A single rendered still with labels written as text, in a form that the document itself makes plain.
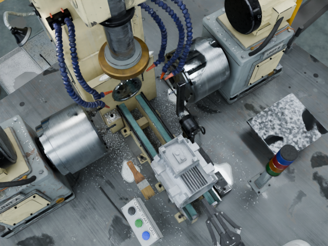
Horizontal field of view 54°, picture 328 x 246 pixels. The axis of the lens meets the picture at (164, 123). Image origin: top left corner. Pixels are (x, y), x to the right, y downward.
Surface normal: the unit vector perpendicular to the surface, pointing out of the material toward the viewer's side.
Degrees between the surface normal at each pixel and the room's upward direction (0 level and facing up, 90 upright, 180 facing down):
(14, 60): 0
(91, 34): 90
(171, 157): 0
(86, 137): 36
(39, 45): 0
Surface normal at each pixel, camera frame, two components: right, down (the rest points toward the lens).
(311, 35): -0.02, -0.42
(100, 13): 0.54, 0.76
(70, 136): 0.20, -0.07
